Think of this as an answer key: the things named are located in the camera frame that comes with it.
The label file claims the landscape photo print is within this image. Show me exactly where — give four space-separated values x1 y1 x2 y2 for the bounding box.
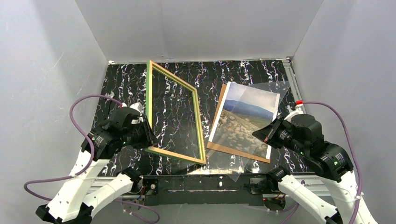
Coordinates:
209 81 281 160

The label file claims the clear acrylic sheet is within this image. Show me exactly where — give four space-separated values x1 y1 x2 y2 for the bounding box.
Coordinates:
213 81 291 183

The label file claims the green picture frame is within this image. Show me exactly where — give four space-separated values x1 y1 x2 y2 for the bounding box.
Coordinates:
145 60 206 165

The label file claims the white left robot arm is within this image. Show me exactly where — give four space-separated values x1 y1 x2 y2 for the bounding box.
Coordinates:
35 103 157 224

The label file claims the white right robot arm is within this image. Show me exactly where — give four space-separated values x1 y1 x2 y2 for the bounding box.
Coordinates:
252 111 377 224

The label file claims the black flat stand plate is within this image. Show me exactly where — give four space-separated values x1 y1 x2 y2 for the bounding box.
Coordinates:
98 105 119 127

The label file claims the small silver clip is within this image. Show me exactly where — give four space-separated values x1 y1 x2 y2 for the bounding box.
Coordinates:
105 91 114 98

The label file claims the brown backing board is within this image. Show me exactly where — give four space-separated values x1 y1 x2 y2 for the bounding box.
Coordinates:
206 83 271 164

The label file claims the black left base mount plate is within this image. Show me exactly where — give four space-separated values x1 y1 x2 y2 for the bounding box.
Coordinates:
131 178 159 196

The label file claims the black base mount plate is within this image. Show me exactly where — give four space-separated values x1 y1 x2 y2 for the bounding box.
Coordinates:
131 178 159 196
244 176 283 195

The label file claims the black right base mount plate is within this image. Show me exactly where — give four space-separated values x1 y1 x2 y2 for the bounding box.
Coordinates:
244 176 283 195

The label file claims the aluminium rail frame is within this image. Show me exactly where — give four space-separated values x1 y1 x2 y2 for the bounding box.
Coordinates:
88 175 330 205

